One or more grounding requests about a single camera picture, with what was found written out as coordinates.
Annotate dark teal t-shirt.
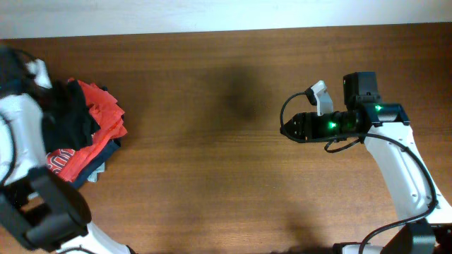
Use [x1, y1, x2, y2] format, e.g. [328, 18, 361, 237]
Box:
[40, 80, 100, 153]

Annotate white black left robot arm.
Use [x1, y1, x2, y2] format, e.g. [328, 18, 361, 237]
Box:
[1, 45, 133, 253]

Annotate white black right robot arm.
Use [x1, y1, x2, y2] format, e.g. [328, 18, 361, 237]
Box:
[280, 102, 451, 253]

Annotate red folded printed shirt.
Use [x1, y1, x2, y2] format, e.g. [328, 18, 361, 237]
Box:
[47, 80, 127, 182]

